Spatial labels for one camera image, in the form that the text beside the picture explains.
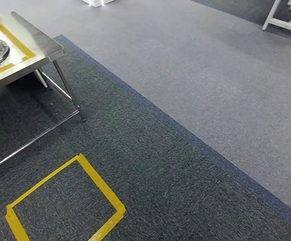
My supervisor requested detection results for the stainless steel workbench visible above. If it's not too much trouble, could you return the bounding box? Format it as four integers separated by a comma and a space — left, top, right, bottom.
0, 11, 87, 175

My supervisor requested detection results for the white cabinet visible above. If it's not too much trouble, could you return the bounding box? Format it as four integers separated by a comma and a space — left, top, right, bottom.
81, 0, 116, 8

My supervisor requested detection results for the white desk frame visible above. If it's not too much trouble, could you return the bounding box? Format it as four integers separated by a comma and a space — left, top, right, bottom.
262, 0, 291, 45

